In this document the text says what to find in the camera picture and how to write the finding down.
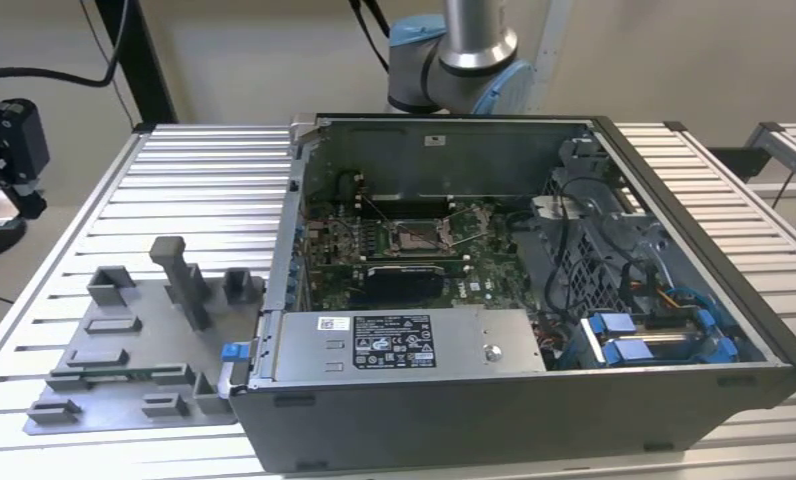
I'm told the CPU socket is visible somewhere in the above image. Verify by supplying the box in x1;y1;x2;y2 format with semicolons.
388;217;458;257

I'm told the black RAM slot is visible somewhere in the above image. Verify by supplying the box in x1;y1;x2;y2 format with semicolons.
361;253;472;263
356;194;456;210

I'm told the black heatsink block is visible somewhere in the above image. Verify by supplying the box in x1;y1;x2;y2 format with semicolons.
362;264;449;307

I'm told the metal socket cover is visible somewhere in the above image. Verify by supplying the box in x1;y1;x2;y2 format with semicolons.
437;197;494;236

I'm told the green motherboard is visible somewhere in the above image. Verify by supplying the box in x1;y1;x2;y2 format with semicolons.
301;198;541;312

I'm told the silver power supply unit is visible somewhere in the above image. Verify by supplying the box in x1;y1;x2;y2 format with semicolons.
264;308;549;384

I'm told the perforated metal drive cage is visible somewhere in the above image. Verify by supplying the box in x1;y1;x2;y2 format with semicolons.
510;193;675;322

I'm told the blue disk carrier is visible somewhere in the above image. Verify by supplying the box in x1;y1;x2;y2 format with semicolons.
588;312;639;335
693;308;739;365
603;339;655;365

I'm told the black open PC case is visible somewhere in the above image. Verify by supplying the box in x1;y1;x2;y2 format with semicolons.
228;112;796;474

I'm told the pale metal upright profile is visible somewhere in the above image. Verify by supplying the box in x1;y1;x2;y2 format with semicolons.
533;0;574;122

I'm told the grey plastic parts rack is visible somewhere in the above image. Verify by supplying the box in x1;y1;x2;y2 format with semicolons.
22;236;270;436

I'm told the green RAM stick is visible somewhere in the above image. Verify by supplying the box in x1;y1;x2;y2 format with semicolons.
49;367;190;380

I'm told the black device on round stand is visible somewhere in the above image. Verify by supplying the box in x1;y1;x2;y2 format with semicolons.
0;96;51;265

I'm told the thin wire locking lever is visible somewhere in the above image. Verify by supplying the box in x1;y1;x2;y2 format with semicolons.
361;193;394;225

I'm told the black internal power cable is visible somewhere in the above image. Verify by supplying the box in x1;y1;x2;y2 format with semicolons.
545;177;648;314

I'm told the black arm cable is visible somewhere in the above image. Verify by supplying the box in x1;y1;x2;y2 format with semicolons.
346;0;394;72

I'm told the blue data wire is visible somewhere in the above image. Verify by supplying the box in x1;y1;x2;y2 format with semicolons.
663;283;715;312

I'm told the black upright post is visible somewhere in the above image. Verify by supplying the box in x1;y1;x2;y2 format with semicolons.
95;0;181;126

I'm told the black table bracket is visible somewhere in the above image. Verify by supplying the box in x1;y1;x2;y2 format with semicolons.
707;146;772;182

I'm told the black corrugated cable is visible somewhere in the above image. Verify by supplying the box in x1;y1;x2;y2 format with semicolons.
0;0;131;87

